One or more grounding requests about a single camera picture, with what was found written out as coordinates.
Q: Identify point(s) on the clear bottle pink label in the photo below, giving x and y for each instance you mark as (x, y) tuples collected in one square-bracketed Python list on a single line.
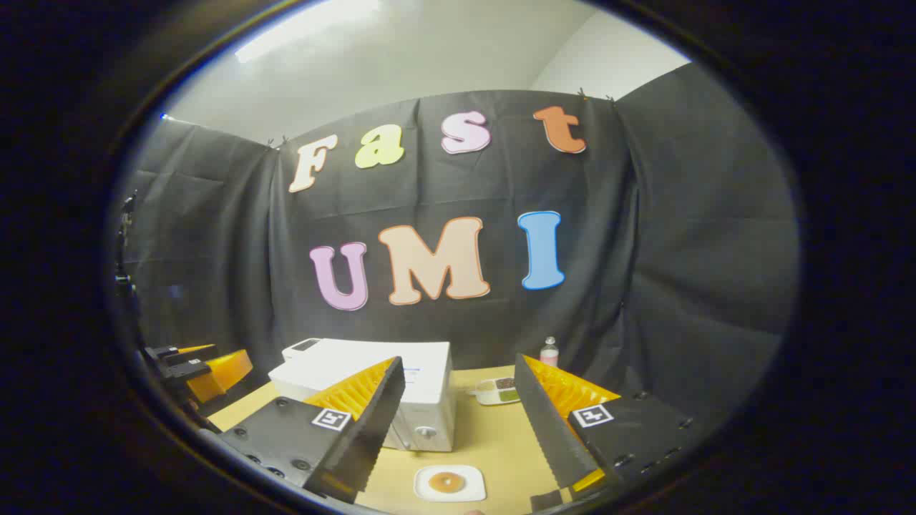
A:
[(549, 352)]

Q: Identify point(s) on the black metal stand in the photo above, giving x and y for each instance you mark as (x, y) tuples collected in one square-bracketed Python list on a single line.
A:
[(127, 243)]

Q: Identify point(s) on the white divided condiment dish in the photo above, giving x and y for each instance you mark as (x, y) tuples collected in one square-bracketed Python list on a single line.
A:
[(494, 392)]

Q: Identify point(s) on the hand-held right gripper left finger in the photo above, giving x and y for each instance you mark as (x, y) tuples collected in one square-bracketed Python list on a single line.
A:
[(383, 408)]

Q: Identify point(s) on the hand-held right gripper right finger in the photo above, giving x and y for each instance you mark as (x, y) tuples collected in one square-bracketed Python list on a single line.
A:
[(538, 422)]

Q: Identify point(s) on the white microwave oven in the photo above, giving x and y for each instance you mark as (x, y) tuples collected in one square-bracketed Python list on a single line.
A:
[(426, 372)]

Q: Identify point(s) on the white square plate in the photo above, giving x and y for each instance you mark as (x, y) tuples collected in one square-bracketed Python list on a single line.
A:
[(422, 493)]

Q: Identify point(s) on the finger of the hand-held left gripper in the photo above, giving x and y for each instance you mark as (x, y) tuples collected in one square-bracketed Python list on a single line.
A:
[(186, 370), (161, 352)]

